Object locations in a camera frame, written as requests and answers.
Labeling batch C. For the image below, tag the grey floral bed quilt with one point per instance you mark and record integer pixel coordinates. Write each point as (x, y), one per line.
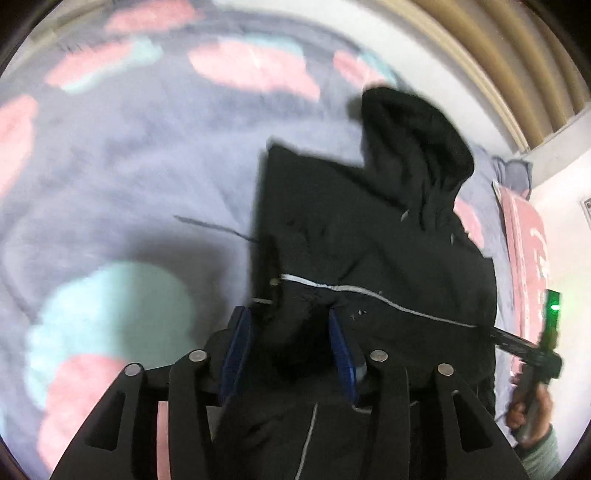
(129, 235)

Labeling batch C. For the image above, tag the person's right hand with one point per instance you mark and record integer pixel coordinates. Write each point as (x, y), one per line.
(530, 421)

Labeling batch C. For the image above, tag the pink pillow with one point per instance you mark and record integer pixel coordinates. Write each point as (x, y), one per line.
(529, 261)

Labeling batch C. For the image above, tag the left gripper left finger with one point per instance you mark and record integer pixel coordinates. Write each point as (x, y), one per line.
(240, 327)

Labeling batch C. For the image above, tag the black hooded jacket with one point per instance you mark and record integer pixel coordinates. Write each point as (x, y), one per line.
(383, 247)

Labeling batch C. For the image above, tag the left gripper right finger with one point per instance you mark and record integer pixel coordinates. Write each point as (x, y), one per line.
(347, 356)

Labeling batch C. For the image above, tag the wooden slatted headboard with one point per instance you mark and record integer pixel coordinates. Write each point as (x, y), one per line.
(528, 78)

